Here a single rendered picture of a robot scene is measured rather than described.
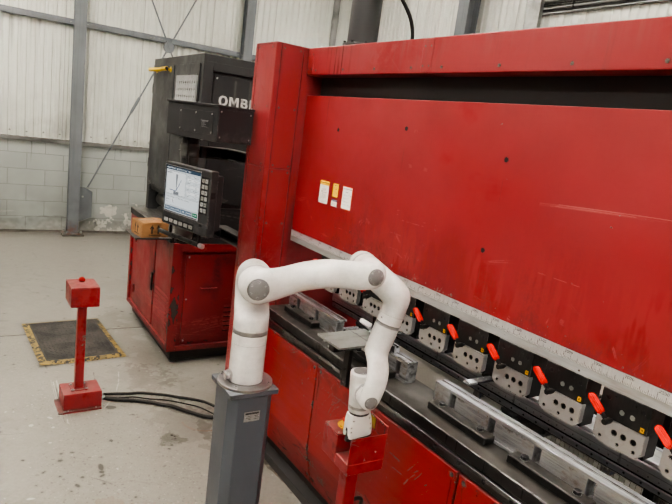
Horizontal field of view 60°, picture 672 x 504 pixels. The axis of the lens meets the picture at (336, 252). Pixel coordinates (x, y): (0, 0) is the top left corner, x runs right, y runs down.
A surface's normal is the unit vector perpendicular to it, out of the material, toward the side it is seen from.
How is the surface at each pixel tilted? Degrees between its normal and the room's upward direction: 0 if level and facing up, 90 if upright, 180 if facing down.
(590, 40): 90
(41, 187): 90
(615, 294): 90
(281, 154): 90
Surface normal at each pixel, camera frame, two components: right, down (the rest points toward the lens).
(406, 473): -0.83, 0.00
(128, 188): 0.52, 0.24
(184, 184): -0.68, 0.06
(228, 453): -0.22, 0.17
